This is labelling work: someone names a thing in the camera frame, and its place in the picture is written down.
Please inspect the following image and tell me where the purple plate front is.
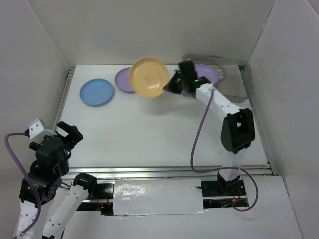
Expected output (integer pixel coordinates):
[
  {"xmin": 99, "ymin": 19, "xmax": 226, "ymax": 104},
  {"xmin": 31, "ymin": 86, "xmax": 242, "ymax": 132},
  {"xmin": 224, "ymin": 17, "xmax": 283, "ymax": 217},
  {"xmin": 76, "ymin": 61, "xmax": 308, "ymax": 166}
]
[{"xmin": 194, "ymin": 64, "xmax": 218, "ymax": 84}]

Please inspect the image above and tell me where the purple plate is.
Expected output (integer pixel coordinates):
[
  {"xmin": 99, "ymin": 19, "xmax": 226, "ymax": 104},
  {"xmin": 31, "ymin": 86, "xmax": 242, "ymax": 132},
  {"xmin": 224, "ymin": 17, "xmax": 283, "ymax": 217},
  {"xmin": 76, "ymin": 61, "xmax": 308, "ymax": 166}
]
[
  {"xmin": 194, "ymin": 64, "xmax": 218, "ymax": 84},
  {"xmin": 115, "ymin": 67, "xmax": 135, "ymax": 94}
]

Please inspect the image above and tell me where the orange plate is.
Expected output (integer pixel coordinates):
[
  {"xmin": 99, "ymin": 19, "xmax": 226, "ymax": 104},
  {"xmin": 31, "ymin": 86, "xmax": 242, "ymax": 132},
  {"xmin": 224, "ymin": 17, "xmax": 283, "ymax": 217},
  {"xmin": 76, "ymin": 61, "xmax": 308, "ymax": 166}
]
[{"xmin": 129, "ymin": 57, "xmax": 170, "ymax": 98}]

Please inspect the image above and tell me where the blue plate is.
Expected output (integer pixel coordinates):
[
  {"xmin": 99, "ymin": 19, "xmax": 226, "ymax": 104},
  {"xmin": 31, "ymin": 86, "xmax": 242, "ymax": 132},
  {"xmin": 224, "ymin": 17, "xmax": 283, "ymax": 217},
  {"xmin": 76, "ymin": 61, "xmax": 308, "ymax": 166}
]
[{"xmin": 79, "ymin": 78, "xmax": 114, "ymax": 107}]

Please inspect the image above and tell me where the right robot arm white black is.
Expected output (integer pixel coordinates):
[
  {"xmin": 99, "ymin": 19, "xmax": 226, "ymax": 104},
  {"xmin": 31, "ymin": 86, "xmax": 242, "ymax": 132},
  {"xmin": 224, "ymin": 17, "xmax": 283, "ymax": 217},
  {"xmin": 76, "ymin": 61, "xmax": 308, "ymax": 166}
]
[{"xmin": 165, "ymin": 59, "xmax": 256, "ymax": 195}]

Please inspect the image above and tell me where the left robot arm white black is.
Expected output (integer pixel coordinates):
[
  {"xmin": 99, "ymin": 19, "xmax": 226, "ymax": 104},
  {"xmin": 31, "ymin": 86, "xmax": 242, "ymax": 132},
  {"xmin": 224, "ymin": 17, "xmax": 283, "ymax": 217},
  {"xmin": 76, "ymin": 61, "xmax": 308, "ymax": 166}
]
[{"xmin": 5, "ymin": 119, "xmax": 98, "ymax": 239}]

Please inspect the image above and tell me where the clear plastic bin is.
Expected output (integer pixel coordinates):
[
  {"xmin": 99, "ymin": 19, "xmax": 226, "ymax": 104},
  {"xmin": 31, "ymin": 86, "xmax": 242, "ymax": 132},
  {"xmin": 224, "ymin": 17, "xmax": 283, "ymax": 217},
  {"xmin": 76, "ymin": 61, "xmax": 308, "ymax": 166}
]
[{"xmin": 182, "ymin": 53, "xmax": 253, "ymax": 103}]

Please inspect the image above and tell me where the purple plate rear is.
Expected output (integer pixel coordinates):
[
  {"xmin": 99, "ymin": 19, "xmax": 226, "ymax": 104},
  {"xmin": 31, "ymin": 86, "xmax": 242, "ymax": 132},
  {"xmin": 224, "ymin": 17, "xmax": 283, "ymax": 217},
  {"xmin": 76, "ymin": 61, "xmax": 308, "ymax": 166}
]
[{"xmin": 115, "ymin": 67, "xmax": 135, "ymax": 94}]

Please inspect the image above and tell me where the white foil cover panel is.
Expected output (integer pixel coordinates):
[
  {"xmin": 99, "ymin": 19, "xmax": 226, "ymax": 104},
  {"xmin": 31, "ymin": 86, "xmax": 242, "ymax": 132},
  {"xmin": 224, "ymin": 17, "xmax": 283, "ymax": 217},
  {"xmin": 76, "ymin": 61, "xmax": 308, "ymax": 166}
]
[{"xmin": 113, "ymin": 179, "xmax": 204, "ymax": 216}]

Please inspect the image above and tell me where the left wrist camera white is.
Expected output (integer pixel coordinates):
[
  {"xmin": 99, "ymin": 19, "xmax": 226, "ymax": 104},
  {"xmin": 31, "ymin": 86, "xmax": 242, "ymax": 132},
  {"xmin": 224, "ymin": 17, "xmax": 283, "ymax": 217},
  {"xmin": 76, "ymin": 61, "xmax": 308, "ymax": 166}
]
[{"xmin": 25, "ymin": 119, "xmax": 57, "ymax": 144}]

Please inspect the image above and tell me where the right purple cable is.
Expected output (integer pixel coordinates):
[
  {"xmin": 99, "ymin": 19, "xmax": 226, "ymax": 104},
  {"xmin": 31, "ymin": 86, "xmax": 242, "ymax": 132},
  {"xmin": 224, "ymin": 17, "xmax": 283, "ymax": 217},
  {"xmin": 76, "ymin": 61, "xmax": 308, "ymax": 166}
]
[{"xmin": 190, "ymin": 57, "xmax": 259, "ymax": 212}]

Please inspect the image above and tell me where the purple cable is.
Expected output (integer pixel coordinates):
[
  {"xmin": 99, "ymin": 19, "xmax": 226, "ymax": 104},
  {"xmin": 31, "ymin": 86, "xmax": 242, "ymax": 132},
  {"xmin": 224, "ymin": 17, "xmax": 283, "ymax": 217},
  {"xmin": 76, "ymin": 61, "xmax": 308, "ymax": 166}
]
[
  {"xmin": 190, "ymin": 57, "xmax": 259, "ymax": 212},
  {"xmin": 4, "ymin": 133, "xmax": 42, "ymax": 236}
]

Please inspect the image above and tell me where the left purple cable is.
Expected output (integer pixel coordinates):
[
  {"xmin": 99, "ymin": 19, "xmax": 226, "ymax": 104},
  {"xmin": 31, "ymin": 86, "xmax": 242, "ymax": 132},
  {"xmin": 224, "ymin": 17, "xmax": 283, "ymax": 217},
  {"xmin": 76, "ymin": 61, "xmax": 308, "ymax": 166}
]
[{"xmin": 4, "ymin": 133, "xmax": 42, "ymax": 236}]

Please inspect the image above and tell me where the aluminium frame rail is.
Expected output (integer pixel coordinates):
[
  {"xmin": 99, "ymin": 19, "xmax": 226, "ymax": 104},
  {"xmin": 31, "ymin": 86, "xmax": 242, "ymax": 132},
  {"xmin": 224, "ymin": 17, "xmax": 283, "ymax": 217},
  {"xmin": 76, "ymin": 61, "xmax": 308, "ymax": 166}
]
[{"xmin": 59, "ymin": 65, "xmax": 278, "ymax": 180}]

